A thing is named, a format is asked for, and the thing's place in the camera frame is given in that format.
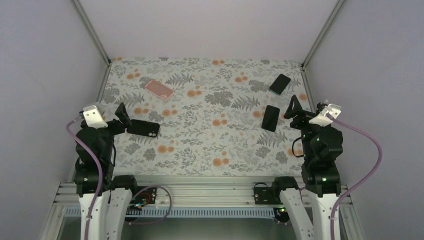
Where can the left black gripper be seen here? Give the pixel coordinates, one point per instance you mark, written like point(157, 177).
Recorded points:
point(121, 113)

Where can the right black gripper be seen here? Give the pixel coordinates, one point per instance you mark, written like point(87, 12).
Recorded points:
point(290, 113)

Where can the black phone case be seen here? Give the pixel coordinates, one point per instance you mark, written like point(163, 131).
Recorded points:
point(144, 128)

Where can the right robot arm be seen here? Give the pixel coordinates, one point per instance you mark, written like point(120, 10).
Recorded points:
point(321, 144)

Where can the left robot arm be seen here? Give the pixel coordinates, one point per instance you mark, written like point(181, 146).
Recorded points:
point(103, 198)

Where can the pink phone case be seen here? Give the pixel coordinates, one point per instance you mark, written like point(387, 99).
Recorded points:
point(160, 90)

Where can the teal-edged black smartphone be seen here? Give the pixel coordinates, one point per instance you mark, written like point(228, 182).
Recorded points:
point(280, 84)

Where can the floral patterned table mat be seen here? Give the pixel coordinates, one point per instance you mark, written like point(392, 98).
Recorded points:
point(211, 125)

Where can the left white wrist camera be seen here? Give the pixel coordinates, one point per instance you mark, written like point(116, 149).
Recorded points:
point(93, 116)

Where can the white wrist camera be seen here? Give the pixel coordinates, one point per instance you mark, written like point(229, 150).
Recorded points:
point(327, 115)
point(93, 116)

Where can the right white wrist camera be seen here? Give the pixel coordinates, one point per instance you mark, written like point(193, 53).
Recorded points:
point(327, 115)

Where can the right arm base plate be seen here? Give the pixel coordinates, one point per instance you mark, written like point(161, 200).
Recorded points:
point(263, 194)

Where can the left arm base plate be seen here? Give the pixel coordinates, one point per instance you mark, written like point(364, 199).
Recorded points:
point(141, 200)

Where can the aluminium mounting rail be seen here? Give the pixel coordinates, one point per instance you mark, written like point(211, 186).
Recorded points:
point(206, 197)

